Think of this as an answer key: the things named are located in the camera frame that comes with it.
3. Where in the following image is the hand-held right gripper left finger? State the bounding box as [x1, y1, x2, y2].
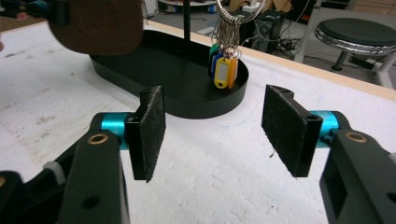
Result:
[100, 85, 167, 183]

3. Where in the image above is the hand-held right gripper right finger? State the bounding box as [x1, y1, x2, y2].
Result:
[261, 84, 340, 178]

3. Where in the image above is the brown leather zip pouch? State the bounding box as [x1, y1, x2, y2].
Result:
[48, 0, 145, 56]

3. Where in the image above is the black oval tray key stand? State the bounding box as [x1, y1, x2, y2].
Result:
[89, 0, 249, 119]

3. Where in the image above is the orange key tag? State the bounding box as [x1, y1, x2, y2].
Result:
[228, 57, 239, 91]

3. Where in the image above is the yellow key tag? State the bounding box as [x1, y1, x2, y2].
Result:
[213, 56, 232, 90]

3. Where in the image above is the blue key tag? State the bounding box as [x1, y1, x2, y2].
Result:
[209, 52, 224, 79]

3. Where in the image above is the bunch of metal key rings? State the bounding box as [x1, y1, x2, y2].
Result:
[212, 0, 267, 60]

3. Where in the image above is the black power strip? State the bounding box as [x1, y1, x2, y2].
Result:
[348, 56, 375, 71]

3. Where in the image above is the black computer tower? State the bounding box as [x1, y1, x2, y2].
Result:
[239, 9, 286, 51]

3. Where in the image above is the black round stool chrome rim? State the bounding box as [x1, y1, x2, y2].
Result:
[315, 17, 396, 73]

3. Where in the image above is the tangle of floor cables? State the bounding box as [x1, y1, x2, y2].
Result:
[275, 37, 302, 57]

